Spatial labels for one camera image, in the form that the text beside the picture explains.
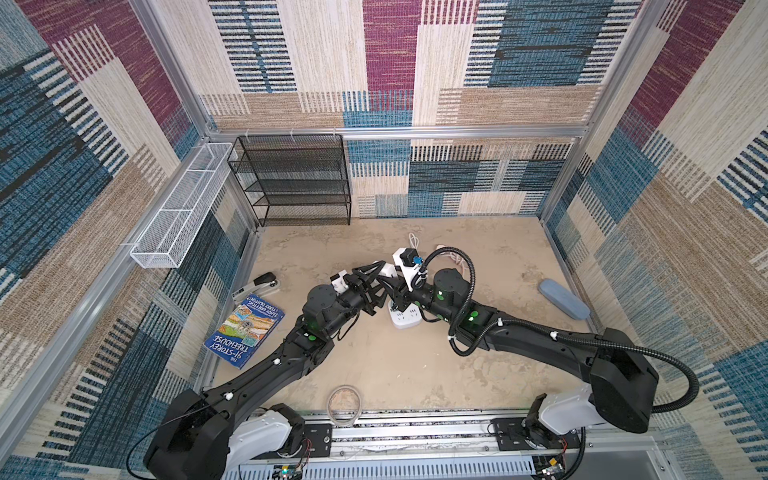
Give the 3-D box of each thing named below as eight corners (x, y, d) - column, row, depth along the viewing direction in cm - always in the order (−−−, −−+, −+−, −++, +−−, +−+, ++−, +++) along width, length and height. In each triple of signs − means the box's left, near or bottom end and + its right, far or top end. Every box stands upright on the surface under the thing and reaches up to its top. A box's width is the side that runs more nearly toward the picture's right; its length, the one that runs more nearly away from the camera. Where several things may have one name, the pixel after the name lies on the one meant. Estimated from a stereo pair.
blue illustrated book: (205, 350, 90) (199, 345, 87) (251, 297, 101) (246, 291, 99) (247, 373, 86) (242, 368, 83) (289, 315, 97) (286, 310, 94)
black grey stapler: (238, 307, 99) (232, 300, 96) (234, 298, 102) (229, 290, 98) (281, 286, 105) (277, 278, 101) (277, 277, 107) (272, 269, 103)
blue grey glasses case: (581, 324, 95) (586, 319, 92) (533, 289, 103) (537, 284, 101) (590, 312, 97) (595, 307, 95) (543, 279, 105) (547, 274, 103)
